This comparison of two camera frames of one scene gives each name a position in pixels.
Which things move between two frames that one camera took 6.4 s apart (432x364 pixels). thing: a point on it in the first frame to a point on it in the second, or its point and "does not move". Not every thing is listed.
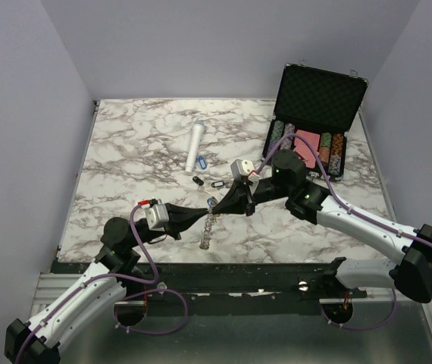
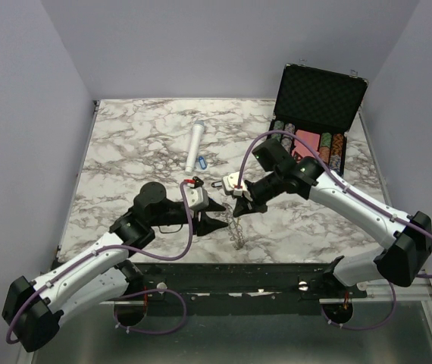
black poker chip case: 314,111 does not move
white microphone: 197,133 does not move
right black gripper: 239,201 does not move
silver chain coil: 210,221 to 236,233
